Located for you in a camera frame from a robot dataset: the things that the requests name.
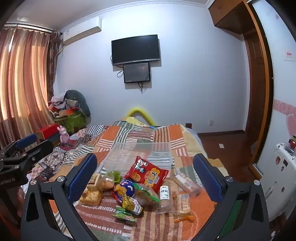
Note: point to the red box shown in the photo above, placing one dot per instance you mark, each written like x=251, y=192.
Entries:
x=47, y=131

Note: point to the yellow bed rail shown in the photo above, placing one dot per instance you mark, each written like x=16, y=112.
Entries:
x=138, y=111

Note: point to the small black monitor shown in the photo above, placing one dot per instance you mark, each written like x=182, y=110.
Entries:
x=136, y=73

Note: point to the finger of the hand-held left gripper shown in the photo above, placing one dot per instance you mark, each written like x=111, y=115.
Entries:
x=27, y=140
x=39, y=149

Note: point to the red snack bag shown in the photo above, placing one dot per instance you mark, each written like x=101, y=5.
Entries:
x=143, y=173

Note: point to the red white wall sticker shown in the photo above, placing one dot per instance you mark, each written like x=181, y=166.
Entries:
x=289, y=55

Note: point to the pink plush toy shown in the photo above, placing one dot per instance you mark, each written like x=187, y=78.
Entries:
x=63, y=135

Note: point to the white appliance with stickers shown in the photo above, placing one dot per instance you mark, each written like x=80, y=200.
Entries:
x=277, y=180

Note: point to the striped patchwork blanket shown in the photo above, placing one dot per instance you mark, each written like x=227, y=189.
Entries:
x=150, y=227

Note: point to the black wall television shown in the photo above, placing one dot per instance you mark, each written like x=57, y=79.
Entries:
x=135, y=49

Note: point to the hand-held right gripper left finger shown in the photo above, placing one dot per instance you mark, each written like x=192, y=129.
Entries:
x=82, y=176

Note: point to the clear green-zip bread bag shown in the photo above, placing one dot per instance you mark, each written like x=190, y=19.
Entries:
x=145, y=195

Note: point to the small green snack packet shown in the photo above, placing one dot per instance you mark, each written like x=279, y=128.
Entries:
x=123, y=214

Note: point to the clear plastic container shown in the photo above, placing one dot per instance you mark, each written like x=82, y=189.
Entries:
x=138, y=150

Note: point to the orange striped curtain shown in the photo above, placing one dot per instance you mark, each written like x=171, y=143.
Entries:
x=20, y=81

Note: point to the white label biscuit pack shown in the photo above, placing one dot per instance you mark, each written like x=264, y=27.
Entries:
x=164, y=193

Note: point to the wooden door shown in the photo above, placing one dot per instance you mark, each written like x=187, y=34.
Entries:
x=256, y=92

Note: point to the clear biscuit tube pack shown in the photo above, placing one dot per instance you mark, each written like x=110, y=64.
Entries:
x=186, y=184

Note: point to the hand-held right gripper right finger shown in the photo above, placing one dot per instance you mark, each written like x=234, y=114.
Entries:
x=207, y=178

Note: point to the small orange packet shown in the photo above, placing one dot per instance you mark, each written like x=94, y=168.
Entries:
x=185, y=218

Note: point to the clear square biscuit pack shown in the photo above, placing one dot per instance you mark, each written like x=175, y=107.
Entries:
x=182, y=205

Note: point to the white air conditioner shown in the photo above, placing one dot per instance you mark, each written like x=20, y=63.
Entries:
x=81, y=32

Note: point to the clear pastry bag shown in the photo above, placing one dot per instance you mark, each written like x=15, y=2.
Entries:
x=105, y=182

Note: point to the wooden overhead cabinet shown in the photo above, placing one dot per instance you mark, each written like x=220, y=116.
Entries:
x=227, y=14

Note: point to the pile of clothes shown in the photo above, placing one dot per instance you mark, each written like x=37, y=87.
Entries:
x=57, y=102

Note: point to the dark box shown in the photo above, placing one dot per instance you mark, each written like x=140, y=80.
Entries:
x=52, y=140

